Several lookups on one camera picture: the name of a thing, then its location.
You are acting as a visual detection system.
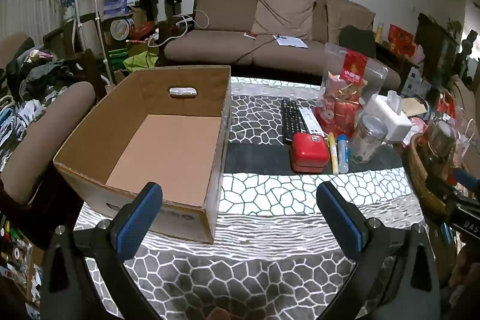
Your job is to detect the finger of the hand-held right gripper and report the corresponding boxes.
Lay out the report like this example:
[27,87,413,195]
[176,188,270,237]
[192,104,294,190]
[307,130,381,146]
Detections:
[425,174,456,208]
[452,168,480,190]

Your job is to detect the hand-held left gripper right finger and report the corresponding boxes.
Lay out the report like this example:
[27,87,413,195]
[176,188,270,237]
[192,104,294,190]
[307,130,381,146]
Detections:
[316,181,441,320]

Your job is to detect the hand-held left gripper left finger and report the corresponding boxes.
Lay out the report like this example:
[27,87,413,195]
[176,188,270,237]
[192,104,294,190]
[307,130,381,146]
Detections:
[40,182,166,320]

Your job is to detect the blue-capped clear tube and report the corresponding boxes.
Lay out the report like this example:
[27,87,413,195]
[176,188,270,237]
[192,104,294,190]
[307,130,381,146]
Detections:
[337,134,350,174]

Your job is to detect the yellow tube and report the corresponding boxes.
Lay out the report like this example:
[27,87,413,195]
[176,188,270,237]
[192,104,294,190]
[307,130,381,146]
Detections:
[327,133,339,175]

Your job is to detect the red tin box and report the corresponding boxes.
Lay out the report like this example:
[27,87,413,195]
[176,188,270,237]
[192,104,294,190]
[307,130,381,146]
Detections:
[289,133,331,174]

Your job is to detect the printed cardboard box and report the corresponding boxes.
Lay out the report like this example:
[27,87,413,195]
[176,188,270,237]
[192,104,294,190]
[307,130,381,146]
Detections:
[53,66,232,245]

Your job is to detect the white remote control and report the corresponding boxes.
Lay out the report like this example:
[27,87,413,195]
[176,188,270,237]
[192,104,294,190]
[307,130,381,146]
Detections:
[298,107,326,139]

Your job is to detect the black remote control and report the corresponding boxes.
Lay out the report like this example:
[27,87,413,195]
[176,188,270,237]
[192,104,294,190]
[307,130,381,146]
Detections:
[281,100,306,145]

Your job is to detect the clear snack bag red packets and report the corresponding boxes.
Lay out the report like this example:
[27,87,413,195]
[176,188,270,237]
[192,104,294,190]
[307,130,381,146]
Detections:
[314,42,389,139]

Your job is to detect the brown wicker basket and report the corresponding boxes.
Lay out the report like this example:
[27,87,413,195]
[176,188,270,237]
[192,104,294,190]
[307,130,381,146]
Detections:
[403,133,473,219]

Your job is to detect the white tissue box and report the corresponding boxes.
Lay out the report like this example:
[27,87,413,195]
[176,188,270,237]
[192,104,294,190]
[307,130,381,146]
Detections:
[363,90,413,144]

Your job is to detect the grey white patterned blanket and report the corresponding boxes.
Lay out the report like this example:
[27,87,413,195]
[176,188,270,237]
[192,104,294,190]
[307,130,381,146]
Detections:
[73,76,428,320]

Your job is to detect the brown envelope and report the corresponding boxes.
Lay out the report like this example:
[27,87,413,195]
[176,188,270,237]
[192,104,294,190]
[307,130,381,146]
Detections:
[401,97,428,116]

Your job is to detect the brown armchair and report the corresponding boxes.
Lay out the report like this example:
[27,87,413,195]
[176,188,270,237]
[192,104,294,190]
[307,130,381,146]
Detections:
[0,31,96,208]

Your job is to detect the dark wooden cabinet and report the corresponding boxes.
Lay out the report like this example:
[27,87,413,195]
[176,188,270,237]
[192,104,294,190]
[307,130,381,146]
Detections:
[416,13,460,88]

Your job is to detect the red gift boxes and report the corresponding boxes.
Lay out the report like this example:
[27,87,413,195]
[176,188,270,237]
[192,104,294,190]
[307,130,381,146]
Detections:
[386,24,415,56]

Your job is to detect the green bag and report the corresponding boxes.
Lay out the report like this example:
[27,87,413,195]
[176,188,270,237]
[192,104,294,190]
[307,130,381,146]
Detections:
[123,52,160,73]

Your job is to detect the pile of clothes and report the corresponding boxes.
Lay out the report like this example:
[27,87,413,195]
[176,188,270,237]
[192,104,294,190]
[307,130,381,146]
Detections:
[0,46,76,156]

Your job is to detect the white paper sheet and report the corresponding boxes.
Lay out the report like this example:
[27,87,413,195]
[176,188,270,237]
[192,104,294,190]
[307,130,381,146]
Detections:
[274,35,309,49]

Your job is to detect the round metal tin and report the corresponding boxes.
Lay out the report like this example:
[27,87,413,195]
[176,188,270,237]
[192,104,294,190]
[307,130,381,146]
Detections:
[110,18,135,41]

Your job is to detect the brown sofa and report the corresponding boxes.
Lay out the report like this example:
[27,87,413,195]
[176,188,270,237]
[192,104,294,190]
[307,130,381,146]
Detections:
[164,0,402,90]

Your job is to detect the stack of blue boxes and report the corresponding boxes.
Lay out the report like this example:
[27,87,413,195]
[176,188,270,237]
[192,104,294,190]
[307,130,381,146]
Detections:
[102,0,139,19]

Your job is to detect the beige cushion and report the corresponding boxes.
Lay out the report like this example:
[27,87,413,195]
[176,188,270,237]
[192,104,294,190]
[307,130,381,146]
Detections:
[250,0,319,41]

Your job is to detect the white metal rack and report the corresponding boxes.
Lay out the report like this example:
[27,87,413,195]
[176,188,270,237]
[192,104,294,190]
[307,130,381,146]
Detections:
[73,0,113,84]

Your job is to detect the white cable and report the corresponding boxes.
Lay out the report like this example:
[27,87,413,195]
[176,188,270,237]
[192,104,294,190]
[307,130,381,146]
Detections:
[148,10,210,47]

